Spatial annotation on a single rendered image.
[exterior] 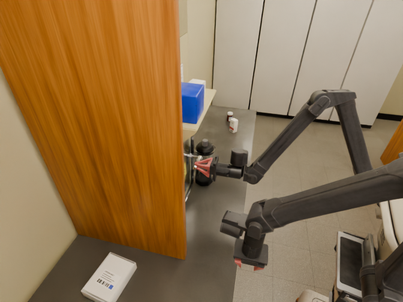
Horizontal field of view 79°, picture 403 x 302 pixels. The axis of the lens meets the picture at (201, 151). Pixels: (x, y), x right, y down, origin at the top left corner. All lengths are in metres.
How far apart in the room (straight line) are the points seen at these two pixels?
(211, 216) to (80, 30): 0.91
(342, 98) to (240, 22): 2.92
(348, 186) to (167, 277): 0.74
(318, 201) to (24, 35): 0.77
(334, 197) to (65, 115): 0.71
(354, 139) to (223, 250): 0.66
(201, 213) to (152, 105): 0.72
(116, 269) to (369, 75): 3.80
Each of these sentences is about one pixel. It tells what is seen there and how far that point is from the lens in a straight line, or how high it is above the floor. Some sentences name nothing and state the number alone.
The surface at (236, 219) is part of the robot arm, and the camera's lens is 0.72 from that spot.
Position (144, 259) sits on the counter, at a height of 0.94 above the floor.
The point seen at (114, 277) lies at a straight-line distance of 1.05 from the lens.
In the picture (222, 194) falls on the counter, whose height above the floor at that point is 0.94.
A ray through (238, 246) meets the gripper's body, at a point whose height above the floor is 1.19.
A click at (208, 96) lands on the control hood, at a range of 0.93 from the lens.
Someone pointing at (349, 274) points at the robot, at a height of 1.04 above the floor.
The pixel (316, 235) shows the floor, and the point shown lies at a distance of 2.53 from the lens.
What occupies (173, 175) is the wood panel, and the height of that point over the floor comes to 1.39.
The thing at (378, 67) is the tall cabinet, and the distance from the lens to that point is 4.11.
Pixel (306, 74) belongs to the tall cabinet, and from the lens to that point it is 3.92.
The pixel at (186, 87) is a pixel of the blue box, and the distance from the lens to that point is 0.76.
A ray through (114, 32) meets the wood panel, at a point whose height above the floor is 1.77.
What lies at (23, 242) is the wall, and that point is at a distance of 1.08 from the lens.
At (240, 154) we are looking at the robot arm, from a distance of 0.99.
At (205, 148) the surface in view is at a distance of 1.20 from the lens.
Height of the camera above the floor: 1.88
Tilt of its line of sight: 36 degrees down
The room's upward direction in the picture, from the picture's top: 1 degrees clockwise
